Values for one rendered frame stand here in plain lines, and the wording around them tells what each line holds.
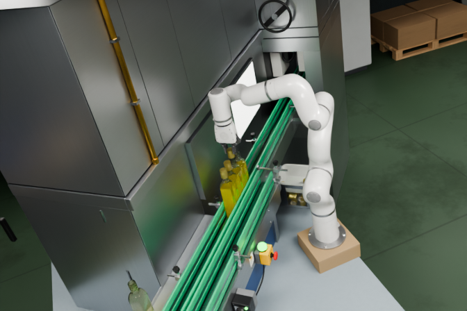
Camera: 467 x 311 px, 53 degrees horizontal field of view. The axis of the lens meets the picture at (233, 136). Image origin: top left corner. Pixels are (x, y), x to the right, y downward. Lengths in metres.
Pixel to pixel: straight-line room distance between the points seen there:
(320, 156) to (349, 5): 3.53
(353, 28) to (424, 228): 2.64
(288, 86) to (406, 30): 4.16
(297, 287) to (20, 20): 1.67
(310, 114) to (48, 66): 0.99
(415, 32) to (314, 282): 4.20
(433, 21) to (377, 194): 2.80
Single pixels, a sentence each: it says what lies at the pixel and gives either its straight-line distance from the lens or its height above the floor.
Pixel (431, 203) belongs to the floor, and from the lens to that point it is 3.95.
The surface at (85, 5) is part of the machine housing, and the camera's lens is 1.64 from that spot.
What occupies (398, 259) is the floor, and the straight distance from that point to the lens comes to 3.52.
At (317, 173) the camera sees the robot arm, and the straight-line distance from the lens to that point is 2.20.
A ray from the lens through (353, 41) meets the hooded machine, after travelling 5.64.
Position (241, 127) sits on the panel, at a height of 1.21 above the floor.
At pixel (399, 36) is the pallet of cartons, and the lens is 5.99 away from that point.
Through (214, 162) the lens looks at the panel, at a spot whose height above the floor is 1.26.
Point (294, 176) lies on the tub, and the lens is 2.72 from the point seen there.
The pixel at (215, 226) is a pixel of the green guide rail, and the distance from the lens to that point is 2.29.
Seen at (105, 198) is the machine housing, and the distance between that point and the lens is 1.88.
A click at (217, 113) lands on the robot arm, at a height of 1.59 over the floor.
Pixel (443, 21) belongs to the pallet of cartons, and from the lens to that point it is 6.26.
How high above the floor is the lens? 2.62
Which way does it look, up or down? 32 degrees down
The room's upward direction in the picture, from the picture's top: 12 degrees counter-clockwise
